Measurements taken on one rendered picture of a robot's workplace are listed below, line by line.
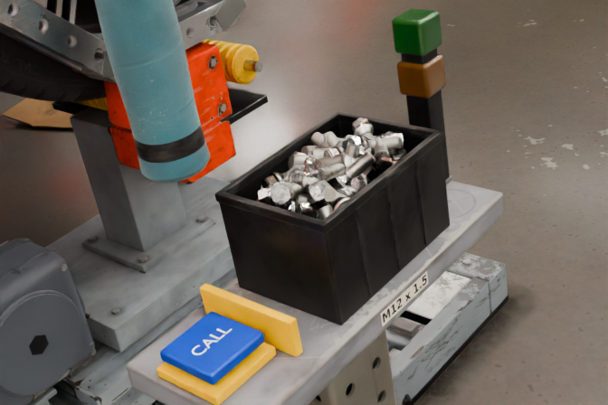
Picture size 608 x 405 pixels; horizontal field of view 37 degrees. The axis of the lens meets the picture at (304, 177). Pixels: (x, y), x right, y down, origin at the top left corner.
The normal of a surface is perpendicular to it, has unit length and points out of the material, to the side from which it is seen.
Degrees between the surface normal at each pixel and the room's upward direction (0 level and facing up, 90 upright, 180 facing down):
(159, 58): 90
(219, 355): 0
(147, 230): 90
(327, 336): 0
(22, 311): 90
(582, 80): 0
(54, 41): 90
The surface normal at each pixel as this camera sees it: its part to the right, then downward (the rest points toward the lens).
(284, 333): -0.63, 0.46
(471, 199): -0.16, -0.87
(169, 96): 0.51, 0.37
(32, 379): 0.76, 0.20
